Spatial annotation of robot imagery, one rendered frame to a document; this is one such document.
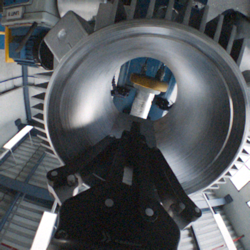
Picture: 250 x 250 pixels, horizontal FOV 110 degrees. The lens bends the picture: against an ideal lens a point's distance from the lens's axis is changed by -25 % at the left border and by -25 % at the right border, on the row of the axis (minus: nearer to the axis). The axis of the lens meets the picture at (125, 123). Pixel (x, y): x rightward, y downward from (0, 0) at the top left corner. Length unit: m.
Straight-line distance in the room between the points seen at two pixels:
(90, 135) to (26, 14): 0.56
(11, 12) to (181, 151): 0.74
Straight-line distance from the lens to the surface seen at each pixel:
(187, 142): 0.18
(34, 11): 0.61
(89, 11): 0.50
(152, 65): 0.75
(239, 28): 0.53
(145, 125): 0.26
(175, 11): 0.69
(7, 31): 0.87
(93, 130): 0.17
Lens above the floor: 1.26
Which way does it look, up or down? 28 degrees up
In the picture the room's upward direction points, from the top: 164 degrees counter-clockwise
